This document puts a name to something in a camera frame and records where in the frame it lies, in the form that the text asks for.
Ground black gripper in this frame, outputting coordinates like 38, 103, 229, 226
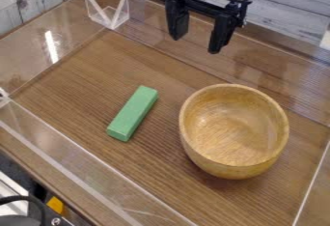
164, 0, 251, 54

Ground green rectangular block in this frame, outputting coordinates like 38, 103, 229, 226
106, 86, 159, 142

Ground brown wooden bowl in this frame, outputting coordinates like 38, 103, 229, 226
179, 84, 290, 180

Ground yellow tag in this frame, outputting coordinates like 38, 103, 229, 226
47, 196, 64, 214

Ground clear acrylic corner bracket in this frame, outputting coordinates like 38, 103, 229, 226
86, 0, 130, 30

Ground clear acrylic left wall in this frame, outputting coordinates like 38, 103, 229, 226
0, 0, 103, 94

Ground clear acrylic wall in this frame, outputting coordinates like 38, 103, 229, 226
0, 0, 103, 94
0, 89, 198, 226

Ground clear acrylic front wall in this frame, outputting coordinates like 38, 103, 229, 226
0, 89, 198, 226

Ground black cable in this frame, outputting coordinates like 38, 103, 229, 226
0, 195, 48, 226

